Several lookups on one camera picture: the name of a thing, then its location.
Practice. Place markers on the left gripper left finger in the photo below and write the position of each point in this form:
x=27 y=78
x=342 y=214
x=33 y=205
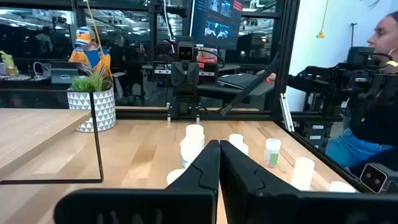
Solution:
x=186 y=205

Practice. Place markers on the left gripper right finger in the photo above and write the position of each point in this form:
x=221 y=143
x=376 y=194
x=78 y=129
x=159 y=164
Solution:
x=264 y=205

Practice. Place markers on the orange pill bottle white cap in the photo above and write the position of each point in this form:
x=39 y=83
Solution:
x=303 y=174

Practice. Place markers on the small clear bottle green label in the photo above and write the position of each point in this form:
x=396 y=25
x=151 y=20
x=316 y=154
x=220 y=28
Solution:
x=272 y=155

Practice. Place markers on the white bottle blue label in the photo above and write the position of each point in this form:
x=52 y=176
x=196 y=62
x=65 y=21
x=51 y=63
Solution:
x=192 y=143
x=236 y=140

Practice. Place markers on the small clear pill bottle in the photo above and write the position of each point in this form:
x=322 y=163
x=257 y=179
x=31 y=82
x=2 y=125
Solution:
x=341 y=187

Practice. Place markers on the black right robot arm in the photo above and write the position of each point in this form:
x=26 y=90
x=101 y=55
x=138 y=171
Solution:
x=185 y=105

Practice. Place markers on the dark closed laptop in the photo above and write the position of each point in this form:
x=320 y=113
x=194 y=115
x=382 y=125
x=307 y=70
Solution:
x=239 y=81

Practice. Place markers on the dark display monitor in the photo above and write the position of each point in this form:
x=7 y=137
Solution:
x=217 y=21

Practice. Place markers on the person's hand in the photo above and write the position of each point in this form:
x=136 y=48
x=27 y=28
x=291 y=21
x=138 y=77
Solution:
x=270 y=75

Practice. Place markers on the person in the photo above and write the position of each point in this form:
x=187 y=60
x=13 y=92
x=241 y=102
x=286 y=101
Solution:
x=90 y=53
x=382 y=37

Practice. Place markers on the grey box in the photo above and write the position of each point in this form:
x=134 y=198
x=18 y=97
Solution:
x=63 y=76

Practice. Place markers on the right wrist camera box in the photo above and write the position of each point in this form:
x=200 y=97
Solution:
x=185 y=52

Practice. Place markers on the silver frame bracket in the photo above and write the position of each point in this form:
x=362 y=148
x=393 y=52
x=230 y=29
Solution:
x=286 y=112

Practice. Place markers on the black camera device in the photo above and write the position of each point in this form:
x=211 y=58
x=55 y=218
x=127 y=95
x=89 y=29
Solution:
x=376 y=178

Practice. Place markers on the wooden shelf black frame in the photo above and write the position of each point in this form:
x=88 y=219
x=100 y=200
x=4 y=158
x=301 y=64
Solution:
x=31 y=130

